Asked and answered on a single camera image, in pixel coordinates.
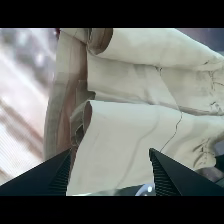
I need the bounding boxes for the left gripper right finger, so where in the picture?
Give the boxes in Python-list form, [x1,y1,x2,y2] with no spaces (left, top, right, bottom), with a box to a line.
[148,147,224,197]

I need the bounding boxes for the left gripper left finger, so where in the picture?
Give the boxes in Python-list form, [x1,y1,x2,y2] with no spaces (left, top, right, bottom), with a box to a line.
[0,147,73,197]

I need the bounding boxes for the beige pants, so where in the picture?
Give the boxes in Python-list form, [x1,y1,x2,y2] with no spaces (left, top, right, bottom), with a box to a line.
[43,28,224,197]

